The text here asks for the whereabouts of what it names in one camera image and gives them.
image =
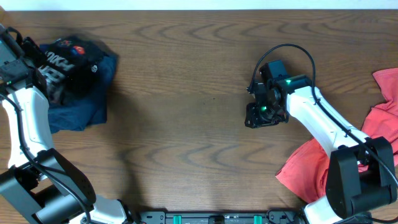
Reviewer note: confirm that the red t-shirt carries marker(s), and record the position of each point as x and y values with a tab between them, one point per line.
305	171

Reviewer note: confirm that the folded navy blue shirt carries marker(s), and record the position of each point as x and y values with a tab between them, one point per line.
91	109

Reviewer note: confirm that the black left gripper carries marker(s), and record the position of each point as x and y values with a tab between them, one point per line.
38	54

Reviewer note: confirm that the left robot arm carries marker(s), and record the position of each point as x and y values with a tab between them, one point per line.
41	184

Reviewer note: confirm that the folded black shirt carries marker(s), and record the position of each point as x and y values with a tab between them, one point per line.
78	84

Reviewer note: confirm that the black orange-patterned jersey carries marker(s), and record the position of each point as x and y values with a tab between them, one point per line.
63	56

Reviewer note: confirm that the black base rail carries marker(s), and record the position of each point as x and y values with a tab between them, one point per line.
270	217

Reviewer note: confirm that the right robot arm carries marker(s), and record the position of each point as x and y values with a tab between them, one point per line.
361	176

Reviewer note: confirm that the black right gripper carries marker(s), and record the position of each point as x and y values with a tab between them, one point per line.
255	120

